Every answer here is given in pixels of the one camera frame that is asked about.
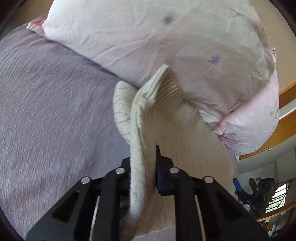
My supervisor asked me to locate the wooden headboard frame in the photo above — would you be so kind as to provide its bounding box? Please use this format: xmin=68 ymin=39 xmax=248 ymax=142
xmin=239 ymin=81 xmax=295 ymax=160

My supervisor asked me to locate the pale pink floral left pillow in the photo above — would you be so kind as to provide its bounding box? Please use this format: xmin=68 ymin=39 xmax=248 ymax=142
xmin=26 ymin=0 xmax=277 ymax=125

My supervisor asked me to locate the beige cable-knit sweater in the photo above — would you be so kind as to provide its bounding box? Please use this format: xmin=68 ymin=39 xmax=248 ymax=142
xmin=113 ymin=65 xmax=236 ymax=240

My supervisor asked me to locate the lavender bed sheet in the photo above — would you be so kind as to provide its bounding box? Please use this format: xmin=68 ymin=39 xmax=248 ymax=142
xmin=1 ymin=25 xmax=130 ymax=237

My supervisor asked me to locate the pink floral right pillow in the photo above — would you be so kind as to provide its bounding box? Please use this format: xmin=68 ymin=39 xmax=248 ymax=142
xmin=214 ymin=71 xmax=280 ymax=157

